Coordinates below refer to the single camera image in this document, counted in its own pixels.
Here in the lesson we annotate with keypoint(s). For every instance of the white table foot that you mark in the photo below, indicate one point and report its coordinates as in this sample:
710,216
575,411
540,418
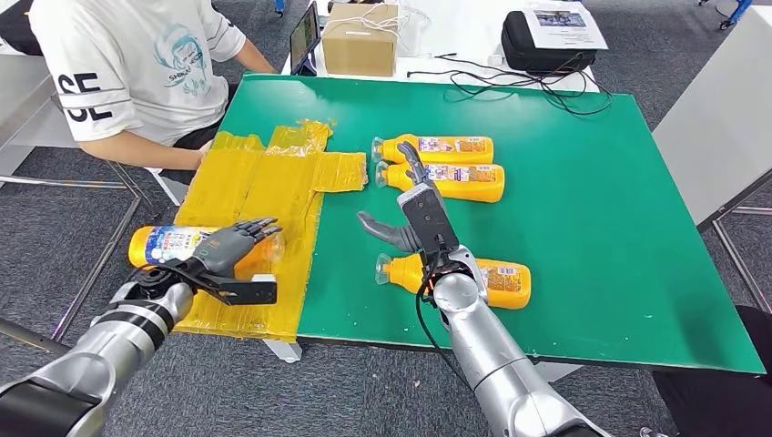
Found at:
561,372
286,353

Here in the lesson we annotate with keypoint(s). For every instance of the green table mat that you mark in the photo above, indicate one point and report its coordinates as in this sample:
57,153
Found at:
573,241

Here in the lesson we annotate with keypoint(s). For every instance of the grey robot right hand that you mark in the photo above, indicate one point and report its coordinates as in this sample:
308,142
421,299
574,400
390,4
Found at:
392,236

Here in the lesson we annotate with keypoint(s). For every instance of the white power adapter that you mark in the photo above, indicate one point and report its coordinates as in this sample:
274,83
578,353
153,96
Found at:
496,59

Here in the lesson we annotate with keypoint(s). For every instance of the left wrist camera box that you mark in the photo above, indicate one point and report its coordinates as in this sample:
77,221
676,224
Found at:
247,292

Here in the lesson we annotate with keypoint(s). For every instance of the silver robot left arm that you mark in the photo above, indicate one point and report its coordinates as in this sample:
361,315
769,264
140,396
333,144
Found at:
120,344

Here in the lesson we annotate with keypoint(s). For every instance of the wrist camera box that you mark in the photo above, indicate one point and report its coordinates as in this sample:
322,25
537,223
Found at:
428,220
247,292

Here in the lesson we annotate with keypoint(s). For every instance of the black tablet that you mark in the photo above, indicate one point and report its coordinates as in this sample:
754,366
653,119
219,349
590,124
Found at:
304,33

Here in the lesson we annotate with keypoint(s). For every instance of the yellow taped mat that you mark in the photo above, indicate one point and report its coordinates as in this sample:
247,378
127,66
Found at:
259,187

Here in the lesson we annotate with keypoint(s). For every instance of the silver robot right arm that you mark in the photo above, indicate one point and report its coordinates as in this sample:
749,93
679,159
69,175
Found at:
500,374

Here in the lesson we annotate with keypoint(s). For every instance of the pale grey desk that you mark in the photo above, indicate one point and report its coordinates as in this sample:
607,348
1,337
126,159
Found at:
718,120

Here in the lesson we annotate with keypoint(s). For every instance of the grey steel table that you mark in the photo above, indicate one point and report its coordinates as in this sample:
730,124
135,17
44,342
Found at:
24,90

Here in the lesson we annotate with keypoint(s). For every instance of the white printed paper sheet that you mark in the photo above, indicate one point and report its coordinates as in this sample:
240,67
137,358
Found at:
567,36

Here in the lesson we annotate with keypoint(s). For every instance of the person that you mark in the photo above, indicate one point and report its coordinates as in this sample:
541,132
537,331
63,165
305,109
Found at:
133,60

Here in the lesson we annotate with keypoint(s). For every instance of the black carrying case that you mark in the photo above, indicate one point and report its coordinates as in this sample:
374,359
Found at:
525,57

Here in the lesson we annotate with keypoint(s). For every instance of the person's right forearm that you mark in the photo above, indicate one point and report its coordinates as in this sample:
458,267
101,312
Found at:
139,151

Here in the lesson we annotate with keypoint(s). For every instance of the brown cardboard box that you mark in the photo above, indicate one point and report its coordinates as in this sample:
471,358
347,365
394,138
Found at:
359,54

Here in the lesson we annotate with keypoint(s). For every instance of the orange detergent bottle clear cap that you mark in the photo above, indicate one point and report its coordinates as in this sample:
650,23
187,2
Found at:
470,190
163,244
452,158
401,274

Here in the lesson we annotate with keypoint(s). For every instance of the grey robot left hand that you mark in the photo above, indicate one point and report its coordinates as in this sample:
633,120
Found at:
226,253

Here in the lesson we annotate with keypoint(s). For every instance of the black bag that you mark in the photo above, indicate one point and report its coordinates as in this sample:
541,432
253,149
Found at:
15,30

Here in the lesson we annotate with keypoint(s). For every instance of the person's left forearm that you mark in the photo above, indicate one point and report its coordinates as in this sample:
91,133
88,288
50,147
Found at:
253,59

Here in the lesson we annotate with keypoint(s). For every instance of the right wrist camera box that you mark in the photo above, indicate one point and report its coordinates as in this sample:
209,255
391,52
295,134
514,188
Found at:
428,220

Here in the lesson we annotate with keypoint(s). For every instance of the blue cart frame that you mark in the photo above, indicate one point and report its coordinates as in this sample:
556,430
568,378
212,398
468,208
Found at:
739,13

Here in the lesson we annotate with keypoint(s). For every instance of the blue metal leg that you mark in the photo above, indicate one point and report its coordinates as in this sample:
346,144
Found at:
280,7

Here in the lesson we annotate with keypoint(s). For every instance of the white table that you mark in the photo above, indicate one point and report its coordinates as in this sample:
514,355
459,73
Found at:
464,30

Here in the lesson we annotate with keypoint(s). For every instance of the person's leg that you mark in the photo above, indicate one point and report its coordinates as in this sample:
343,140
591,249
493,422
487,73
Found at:
724,398

